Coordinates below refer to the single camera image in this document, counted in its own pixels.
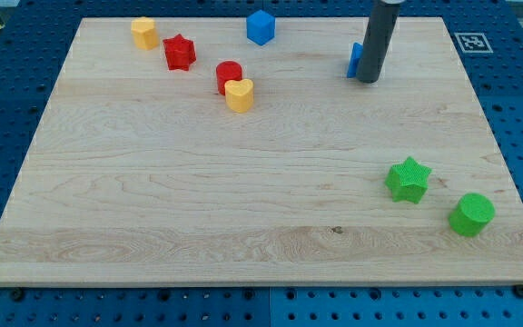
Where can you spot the red star block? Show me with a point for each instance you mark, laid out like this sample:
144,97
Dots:
179,52

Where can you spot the blue triangle block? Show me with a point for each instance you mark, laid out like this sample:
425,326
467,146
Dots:
355,56

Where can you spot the green cylinder block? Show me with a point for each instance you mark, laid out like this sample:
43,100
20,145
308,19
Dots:
474,211

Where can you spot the red cylinder block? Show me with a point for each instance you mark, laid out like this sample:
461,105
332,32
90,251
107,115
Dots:
227,71

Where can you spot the yellow heart block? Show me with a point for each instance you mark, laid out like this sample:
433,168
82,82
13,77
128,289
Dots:
239,95

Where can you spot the green star block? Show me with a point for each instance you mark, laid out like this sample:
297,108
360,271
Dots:
408,181

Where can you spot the white fiducial marker tag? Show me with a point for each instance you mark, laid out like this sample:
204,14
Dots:
473,43

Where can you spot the blue cube block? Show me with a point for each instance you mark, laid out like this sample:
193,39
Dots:
260,27

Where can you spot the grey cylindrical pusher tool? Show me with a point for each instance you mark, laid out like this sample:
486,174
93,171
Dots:
383,17

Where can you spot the wooden board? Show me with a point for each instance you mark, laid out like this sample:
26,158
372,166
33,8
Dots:
139,176

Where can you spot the yellow pentagon block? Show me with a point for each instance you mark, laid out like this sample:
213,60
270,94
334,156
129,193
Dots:
144,33

